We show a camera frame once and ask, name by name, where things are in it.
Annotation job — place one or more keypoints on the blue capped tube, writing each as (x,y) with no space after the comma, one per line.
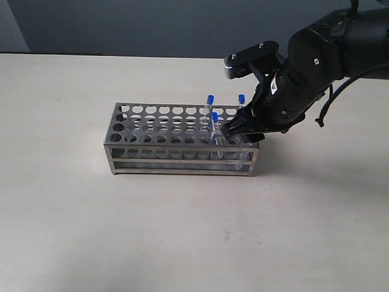
(207,110)
(243,155)
(217,135)
(241,101)

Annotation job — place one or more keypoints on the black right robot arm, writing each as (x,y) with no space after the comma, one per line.
(322,60)

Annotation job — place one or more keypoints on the stainless steel test tube rack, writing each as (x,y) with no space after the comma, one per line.
(151,138)

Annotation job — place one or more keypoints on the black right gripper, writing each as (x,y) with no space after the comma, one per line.
(278,104)

